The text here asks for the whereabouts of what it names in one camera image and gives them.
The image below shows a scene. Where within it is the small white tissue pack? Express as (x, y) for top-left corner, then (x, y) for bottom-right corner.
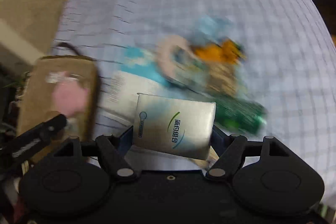
(133, 94), (216, 160)

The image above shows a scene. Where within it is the green drink can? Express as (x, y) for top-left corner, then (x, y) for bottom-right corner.
(215, 97), (267, 135)

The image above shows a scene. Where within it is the blue strawberry herb sachet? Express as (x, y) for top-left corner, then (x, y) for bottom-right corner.
(181, 57), (239, 97)

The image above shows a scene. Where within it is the white blue face towel pack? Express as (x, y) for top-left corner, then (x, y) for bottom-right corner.
(99, 47), (169, 126)

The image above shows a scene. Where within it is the woven lined storage basket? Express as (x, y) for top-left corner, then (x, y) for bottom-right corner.
(17, 42), (100, 163)

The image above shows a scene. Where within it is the pink double-sided tape roll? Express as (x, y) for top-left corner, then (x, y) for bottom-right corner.
(156, 35), (196, 84)

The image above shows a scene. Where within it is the crumpled blue face mask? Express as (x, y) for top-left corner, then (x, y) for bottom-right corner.
(190, 15), (232, 46)

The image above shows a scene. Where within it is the beige fabric chair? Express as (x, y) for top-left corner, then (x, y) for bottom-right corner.
(1, 0), (65, 66)

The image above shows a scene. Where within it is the blue checked tablecloth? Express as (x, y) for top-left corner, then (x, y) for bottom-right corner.
(51, 0), (335, 206)

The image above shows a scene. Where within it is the pink drawstring sachet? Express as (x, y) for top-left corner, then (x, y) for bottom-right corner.
(52, 81), (89, 117)

